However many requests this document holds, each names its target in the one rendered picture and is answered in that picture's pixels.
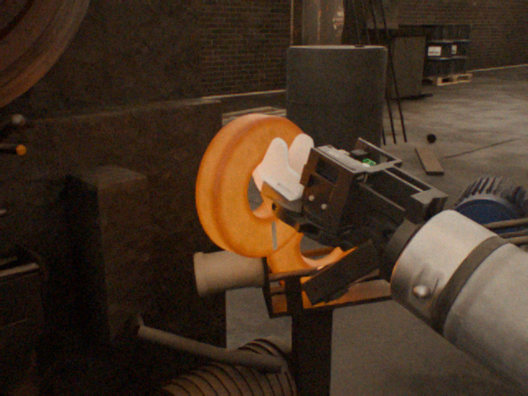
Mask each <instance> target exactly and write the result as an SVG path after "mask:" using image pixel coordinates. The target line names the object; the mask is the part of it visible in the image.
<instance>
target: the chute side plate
mask: <svg viewBox="0 0 528 396"><path fill-rule="evenodd" d="M28 318H30V319H31V323H32V330H33V337H34V340H36V339H39V337H44V336H45V321H44V314H43V306H42V299H41V292H40V278H39V273H38V272H34V273H31V274H27V275H24V276H21V277H17V278H14V279H10V280H5V281H1V282H0V328H1V327H4V326H7V325H8V324H11V323H16V322H19V321H22V320H25V319H28Z"/></svg>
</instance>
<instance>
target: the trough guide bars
mask: <svg viewBox="0 0 528 396"><path fill-rule="evenodd" d="M480 226H482V227H484V228H485V229H488V230H490V231H494V230H501V229H513V228H519V227H525V226H528V218H524V219H512V220H506V221H499V222H493V223H487V224H480ZM498 237H500V238H502V239H505V240H507V241H508V242H509V243H513V244H514V246H516V247H519V246H525V245H526V244H528V230H525V231H518V232H511V233H500V234H498ZM334 249H335V248H333V247H316V248H310V249H304V250H300V254H301V256H303V257H305V258H308V257H319V256H325V255H330V254H331V253H332V251H333V250H334ZM319 267H320V266H316V267H310V268H304V269H298V270H292V271H280V272H275V273H273V271H272V269H271V268H268V272H269V281H271V282H277V281H278V283H279V285H278V286H272V288H271V296H273V295H284V294H285V297H286V307H287V313H288V317H289V316H295V315H301V314H304V308H303V300H302V291H304V290H303V288H302V285H301V283H303V282H301V279H300V278H306V277H310V276H309V275H310V274H311V273H312V272H314V271H316V270H317V269H318V268H319ZM377 280H383V279H382V278H381V277H380V272H379V271H377V272H374V273H372V275H370V276H368V277H366V278H365V279H364V280H360V281H359V282H357V283H360V282H366V281H377ZM280 281H284V282H285V284H284V285H283V284H281V283H280Z"/></svg>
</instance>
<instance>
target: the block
mask: <svg viewBox="0 0 528 396"><path fill-rule="evenodd" d="M66 180H67V189H68V206H70V215H71V223H72V232H73V249H74V257H75V266H76V275H77V284H78V300H79V309H80V318H81V324H82V326H83V327H84V328H86V329H87V330H88V331H89V332H90V333H91V334H92V335H93V336H94V337H96V338H97V339H98V340H99V341H101V342H102V343H103V344H104V346H105V345H106V346H107V347H108V348H110V349H116V348H120V347H121V346H124V345H125V344H129V343H131V342H134V341H138V340H135V338H133V336H132V335H131V333H130V326H129V323H128V320H129V317H130V315H131V314H132V313H134V312H136V313H140V314H141V316H142V319H143V321H144V325H146V326H149V327H151V328H154V329H158V316H157V301H156V287H155V271H154V257H153V243H152V229H151V213H150V199H149V182H148V178H147V177H146V176H145V175H143V174H139V173H137V172H132V171H130V170H127V168H124V167H119V166H116V165H113V164H111V165H105V166H99V167H90V168H84V169H78V171H74V172H71V173H69V174H68V175H67V178H66Z"/></svg>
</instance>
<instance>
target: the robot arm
mask: <svg viewBox="0 0 528 396"><path fill-rule="evenodd" d="M367 148H368V149H371V150H373V151H374V152H376V153H379V154H381V155H382V156H384V157H385V158H387V159H388V160H387V162H386V163H382V164H379V165H376V164H377V163H374V162H372V161H370V160H369V159H365V158H366V154H367V152H366V150H367ZM402 163H403V162H402V161H401V160H399V159H397V158H395V157H394V156H393V155H391V154H389V153H386V152H384V151H383V150H381V149H379V148H376V147H375V146H373V144H370V143H368V142H366V141H365V140H363V139H358V140H357V143H356V148H355V151H350V153H348V152H346V151H344V150H342V149H341V150H336V149H335V148H334V147H333V146H331V145H328V146H324V147H320V148H314V142H313V140H312V139H311V138H310V137H309V136H308V135H305V134H300V135H299V136H297V137H296V139H295V141H293V143H292V145H291V147H290V149H289V151H288V147H287V145H286V142H285V141H284V140H283V139H280V138H276V139H274V140H273V141H272V142H271V147H269V149H268V150H267V152H266V155H265V157H264V160H263V162H262V163H260V164H259V165H257V167H256V169H255V170H254V172H253V174H252V175H253V177H254V181H255V183H256V185H257V188H259V190H260V191H261V197H262V199H263V200H264V201H265V203H266V206H267V208H268V210H270V211H271V212H272V214H273V215H275V216H276V218H277V219H278V220H280V221H281V222H284V223H286V224H288V225H289V226H291V227H292V229H295V230H296V231H297V233H302V234H303V235H304V236H307V237H308V238H311V239H313V241H315V242H316V243H320V244H322V245H324V246H329V247H333V248H337V247H339V248H340V249H341V250H342V251H343V252H346V251H348V250H350V249H353V248H355V249H354V250H351V252H349V253H348V254H347V255H345V256H344V257H342V258H339V259H338V260H336V261H335V262H331V264H328V265H326V266H321V267H319V268H318V269H317V270H316V271H314V272H312V273H311V274H310V275H309V276H310V278H309V279H308V280H306V281H304V282H303V283H301V285H302V288H303V290H304V293H306V295H307V296H308V299H309V302H310V303H311V305H312V306H314V305H316V304H320V303H322V302H324V304H327V303H330V302H332V301H337V300H339V299H341V298H342V296H343V295H344V294H345V293H347V292H349V289H348V288H350V287H352V286H353V285H354V284H355V283H357V282H359V281H361V280H364V279H365V278H366V277H368V276H370V275H372V273H374V272H377V271H379V275H380V277H381V278H382V279H383V280H385V281H387V282H388V283H389V289H390V294H391V298H392V299H393V300H395V301H396V302H397V303H399V304H400V306H402V307H403V308H404V309H406V310H408V311H409V312H410V313H412V314H413V316H416V317H417V318H419V319H420V320H421V321H423V322H424V323H426V324H427V326H429V327H430V328H432V329H434V330H435V331H436V332H438V333H439V335H440V336H442V337H443V338H445V339H446V340H447V341H448V342H450V344H453V345H454V346H455V347H457V348H458V349H460V350H461V351H462V352H463V353H464V354H465V355H467V356H469V357H471V358H472V359H473V361H475V362H477V363H479V364H480V365H481V366H482V367H483V368H485V369H486V370H488V371H489V372H490V373H492V374H494V376H496V377H497V378H498V379H500V380H501V381H503V382H504V384H506V385H508V386H510V387H511V388H512V389H513V390H515V391H516V392H517V393H518V394H520V395H522V396H528V252H525V251H524V250H522V249H520V248H518V247H516V246H514V244H513V243H509V242H508V241H507V240H505V239H502V238H500V237H498V235H497V234H496V233H493V232H491V231H490V230H488V229H485V228H484V227H482V226H480V224H478V223H475V222H474V221H473V220H471V219H467V218H466V217H464V216H463V215H461V213H458V212H456V211H455V210H445V211H443V212H442V210H443V208H444V205H445V202H446V199H447V195H446V194H444V193H442V191H440V190H437V189H436V188H434V187H432V186H430V185H427V184H426V183H424V182H423V181H422V180H420V179H417V178H416V177H414V176H412V175H410V174H409V173H406V172H404V171H403V170H401V166H402Z"/></svg>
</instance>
